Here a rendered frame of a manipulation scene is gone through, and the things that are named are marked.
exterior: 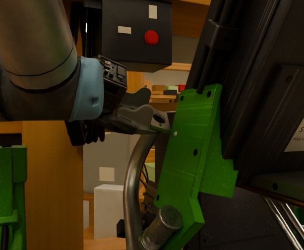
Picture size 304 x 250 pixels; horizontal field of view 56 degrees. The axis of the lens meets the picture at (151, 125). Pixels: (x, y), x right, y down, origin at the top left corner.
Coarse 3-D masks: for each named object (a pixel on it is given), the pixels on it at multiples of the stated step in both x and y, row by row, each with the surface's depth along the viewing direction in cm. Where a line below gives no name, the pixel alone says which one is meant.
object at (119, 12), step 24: (120, 0) 64; (144, 0) 66; (96, 24) 68; (120, 24) 64; (144, 24) 66; (168, 24) 68; (96, 48) 68; (120, 48) 64; (144, 48) 66; (168, 48) 68
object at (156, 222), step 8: (160, 208) 40; (168, 208) 41; (176, 208) 41; (160, 216) 39; (168, 216) 39; (176, 216) 40; (152, 224) 41; (160, 224) 39; (168, 224) 38; (176, 224) 39; (144, 232) 43; (152, 232) 41; (160, 232) 40; (168, 232) 39; (144, 240) 42; (152, 240) 41; (160, 240) 40; (144, 248) 42; (152, 248) 42; (160, 248) 43
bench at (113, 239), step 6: (90, 240) 82; (96, 240) 82; (102, 240) 82; (108, 240) 82; (114, 240) 82; (120, 240) 82; (84, 246) 78; (90, 246) 78; (96, 246) 78; (102, 246) 78; (108, 246) 78; (114, 246) 78; (120, 246) 78
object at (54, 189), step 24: (24, 144) 67; (48, 144) 69; (48, 168) 69; (72, 168) 71; (48, 192) 69; (72, 192) 71; (48, 216) 69; (72, 216) 71; (48, 240) 69; (72, 240) 71
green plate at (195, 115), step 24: (192, 96) 48; (216, 96) 42; (192, 120) 45; (216, 120) 43; (168, 144) 51; (192, 144) 44; (216, 144) 43; (168, 168) 49; (192, 168) 42; (216, 168) 43; (168, 192) 47; (192, 192) 41; (216, 192) 44
